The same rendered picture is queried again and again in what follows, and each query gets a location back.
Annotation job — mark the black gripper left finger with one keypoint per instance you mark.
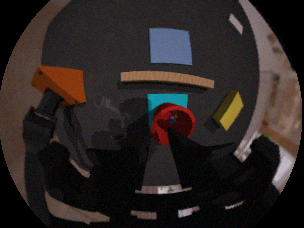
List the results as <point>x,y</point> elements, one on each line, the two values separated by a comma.
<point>131,159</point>

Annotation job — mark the white flat square tile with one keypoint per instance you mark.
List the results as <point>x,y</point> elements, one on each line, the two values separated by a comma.
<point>236,25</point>

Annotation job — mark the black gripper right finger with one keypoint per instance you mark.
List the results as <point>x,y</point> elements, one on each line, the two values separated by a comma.
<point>191,157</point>

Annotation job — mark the tan flat bar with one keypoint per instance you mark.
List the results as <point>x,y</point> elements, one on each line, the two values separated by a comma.
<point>163,76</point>

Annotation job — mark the yellow rectangular block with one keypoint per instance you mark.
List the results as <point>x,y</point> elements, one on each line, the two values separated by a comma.
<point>227,113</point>

